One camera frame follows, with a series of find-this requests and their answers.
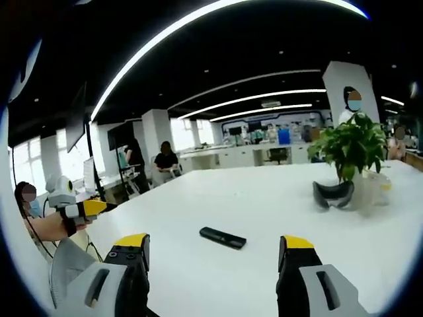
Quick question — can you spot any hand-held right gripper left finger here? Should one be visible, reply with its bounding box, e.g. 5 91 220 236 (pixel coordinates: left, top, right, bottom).
64 232 151 317

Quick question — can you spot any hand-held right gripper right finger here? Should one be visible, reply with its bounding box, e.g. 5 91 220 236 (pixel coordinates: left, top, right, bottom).
276 234 371 317

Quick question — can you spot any black remote control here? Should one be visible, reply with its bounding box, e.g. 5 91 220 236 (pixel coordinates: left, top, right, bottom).
199 226 247 251

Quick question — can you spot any person's left hand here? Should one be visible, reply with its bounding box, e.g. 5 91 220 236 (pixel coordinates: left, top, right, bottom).
59 203 91 237

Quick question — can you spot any black monitor stand pole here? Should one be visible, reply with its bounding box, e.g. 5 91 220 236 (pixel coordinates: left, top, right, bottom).
84 110 108 203

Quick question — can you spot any person's grey sleeve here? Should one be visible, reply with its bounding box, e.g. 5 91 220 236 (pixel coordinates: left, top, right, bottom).
48 237 107 308

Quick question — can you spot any large black monitor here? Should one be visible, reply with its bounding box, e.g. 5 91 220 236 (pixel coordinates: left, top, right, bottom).
65 81 89 153

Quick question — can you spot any small black monitor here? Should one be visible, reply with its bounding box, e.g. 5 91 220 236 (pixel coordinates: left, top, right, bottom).
107 122 135 150

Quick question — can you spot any black headset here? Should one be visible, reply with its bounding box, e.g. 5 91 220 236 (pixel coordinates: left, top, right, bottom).
312 180 356 211

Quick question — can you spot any black office chair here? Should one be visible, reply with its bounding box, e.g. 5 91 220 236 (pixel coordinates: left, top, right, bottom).
266 147 289 165

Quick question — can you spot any clear plastic container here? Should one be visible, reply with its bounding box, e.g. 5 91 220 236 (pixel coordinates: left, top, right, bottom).
362 171 393 207

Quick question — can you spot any green potted plant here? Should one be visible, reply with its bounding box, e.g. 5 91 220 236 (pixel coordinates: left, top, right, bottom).
307 111 388 212

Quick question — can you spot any long curved ceiling light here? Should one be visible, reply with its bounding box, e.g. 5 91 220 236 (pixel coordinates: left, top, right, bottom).
89 0 369 122

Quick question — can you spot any white pillar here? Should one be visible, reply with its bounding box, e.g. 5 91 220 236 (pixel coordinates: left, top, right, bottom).
322 60 381 128

